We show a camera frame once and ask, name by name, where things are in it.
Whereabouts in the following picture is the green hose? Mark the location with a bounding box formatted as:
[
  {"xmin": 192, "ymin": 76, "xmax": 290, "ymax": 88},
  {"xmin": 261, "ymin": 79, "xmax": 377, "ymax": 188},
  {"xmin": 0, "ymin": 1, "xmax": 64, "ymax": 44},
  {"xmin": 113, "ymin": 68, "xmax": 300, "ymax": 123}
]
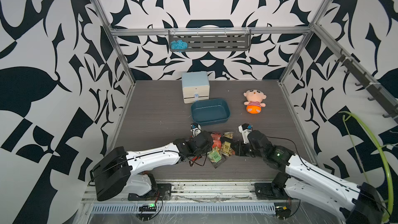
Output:
[{"xmin": 339, "ymin": 110, "xmax": 394, "ymax": 223}]

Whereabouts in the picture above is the perforated metal front rail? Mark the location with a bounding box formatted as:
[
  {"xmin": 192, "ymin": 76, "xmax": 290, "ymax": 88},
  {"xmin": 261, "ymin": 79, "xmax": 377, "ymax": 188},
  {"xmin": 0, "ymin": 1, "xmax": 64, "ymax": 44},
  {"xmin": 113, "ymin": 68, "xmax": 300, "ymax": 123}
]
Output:
[{"xmin": 92, "ymin": 202, "xmax": 276, "ymax": 215}]

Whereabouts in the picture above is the black hook rail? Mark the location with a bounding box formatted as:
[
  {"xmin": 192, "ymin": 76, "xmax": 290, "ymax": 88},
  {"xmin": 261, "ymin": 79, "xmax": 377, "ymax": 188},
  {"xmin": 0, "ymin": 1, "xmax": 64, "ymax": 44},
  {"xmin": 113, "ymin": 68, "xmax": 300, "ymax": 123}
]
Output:
[{"xmin": 335, "ymin": 48, "xmax": 398, "ymax": 122}]

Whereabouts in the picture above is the black right connector box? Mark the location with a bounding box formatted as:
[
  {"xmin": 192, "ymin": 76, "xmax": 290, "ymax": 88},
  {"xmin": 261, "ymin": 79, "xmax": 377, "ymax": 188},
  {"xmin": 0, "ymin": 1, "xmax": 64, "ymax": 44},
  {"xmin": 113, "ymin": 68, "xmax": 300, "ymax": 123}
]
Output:
[{"xmin": 275, "ymin": 206, "xmax": 291, "ymax": 220}]

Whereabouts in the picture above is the grey wall rack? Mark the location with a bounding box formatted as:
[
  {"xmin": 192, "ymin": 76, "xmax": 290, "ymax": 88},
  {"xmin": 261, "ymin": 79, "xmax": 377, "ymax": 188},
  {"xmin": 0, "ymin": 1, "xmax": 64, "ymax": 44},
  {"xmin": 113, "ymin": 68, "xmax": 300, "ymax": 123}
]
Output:
[{"xmin": 168, "ymin": 29, "xmax": 251, "ymax": 52}]

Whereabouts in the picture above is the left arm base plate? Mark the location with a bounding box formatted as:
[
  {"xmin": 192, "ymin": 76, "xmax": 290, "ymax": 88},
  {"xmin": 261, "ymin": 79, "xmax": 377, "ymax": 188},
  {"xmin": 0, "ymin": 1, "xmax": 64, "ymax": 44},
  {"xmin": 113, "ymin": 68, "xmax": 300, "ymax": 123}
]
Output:
[{"xmin": 127, "ymin": 183, "xmax": 172, "ymax": 201}]

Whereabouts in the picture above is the green led circuit board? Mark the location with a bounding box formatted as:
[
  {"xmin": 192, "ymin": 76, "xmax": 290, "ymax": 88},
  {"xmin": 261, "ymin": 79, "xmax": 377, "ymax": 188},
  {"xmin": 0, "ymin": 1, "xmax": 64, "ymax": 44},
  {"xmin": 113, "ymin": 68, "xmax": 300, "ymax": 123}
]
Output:
[{"xmin": 138, "ymin": 203, "xmax": 157, "ymax": 212}]

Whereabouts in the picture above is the pink label red tea bag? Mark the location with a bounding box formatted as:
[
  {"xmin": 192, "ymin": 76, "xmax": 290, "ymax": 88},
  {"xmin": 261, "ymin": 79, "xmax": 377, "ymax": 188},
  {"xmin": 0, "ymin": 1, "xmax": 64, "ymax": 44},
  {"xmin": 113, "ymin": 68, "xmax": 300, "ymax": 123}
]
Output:
[{"xmin": 211, "ymin": 132, "xmax": 222, "ymax": 149}]

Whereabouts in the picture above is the green label tea bag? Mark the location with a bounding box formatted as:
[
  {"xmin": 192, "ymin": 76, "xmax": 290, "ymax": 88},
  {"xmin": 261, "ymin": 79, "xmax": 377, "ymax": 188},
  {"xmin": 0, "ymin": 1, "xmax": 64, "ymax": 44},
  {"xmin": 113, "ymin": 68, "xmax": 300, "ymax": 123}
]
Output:
[{"xmin": 207, "ymin": 150, "xmax": 222, "ymax": 163}]

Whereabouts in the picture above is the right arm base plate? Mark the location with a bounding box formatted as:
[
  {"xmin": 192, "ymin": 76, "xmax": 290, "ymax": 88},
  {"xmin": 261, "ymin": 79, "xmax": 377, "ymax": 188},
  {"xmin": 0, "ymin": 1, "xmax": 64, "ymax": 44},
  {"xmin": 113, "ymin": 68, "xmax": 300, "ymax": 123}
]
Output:
[{"xmin": 254, "ymin": 183, "xmax": 288, "ymax": 200}]

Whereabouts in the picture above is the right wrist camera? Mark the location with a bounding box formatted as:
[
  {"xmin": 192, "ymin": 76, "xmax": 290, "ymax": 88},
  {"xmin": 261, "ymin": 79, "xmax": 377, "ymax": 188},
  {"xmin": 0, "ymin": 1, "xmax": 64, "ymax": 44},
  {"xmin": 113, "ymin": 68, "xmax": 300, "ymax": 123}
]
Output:
[{"xmin": 238, "ymin": 123, "xmax": 252, "ymax": 144}]

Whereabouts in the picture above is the pink plush doll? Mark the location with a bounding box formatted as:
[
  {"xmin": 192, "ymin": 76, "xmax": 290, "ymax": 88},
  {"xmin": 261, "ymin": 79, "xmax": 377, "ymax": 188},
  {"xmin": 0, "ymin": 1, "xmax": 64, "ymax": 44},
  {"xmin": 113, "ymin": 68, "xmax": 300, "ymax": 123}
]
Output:
[{"xmin": 244, "ymin": 89, "xmax": 266, "ymax": 114}]

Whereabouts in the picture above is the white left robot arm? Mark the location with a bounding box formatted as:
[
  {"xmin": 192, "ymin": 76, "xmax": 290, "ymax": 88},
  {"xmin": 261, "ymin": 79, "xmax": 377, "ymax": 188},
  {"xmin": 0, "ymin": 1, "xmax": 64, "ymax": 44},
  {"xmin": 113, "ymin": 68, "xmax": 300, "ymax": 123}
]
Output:
[{"xmin": 90, "ymin": 131, "xmax": 214, "ymax": 201}]

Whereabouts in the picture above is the blue white drawer box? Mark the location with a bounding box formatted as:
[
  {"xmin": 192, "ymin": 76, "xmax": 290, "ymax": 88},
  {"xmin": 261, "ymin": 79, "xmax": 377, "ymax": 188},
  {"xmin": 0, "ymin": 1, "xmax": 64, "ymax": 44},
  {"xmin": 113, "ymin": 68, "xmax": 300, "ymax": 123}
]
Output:
[{"xmin": 181, "ymin": 71, "xmax": 210, "ymax": 104}]

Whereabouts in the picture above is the teal plastic storage box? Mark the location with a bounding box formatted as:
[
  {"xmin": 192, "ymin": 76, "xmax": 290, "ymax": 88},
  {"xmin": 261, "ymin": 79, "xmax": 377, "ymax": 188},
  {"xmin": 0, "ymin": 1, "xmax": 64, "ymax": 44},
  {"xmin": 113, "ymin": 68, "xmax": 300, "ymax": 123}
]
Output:
[{"xmin": 191, "ymin": 99, "xmax": 231, "ymax": 126}]

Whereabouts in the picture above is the blue crocheted cloth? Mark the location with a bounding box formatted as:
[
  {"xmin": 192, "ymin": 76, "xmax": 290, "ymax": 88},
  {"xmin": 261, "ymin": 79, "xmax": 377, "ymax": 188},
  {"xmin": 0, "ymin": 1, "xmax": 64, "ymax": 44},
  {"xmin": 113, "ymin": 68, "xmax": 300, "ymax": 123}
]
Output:
[{"xmin": 170, "ymin": 39, "xmax": 188, "ymax": 52}]

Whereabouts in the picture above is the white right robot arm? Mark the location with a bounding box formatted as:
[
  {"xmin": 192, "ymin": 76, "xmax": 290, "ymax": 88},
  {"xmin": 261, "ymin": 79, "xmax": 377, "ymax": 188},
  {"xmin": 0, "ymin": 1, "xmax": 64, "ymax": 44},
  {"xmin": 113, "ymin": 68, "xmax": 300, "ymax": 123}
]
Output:
[{"xmin": 238, "ymin": 124, "xmax": 390, "ymax": 224}]

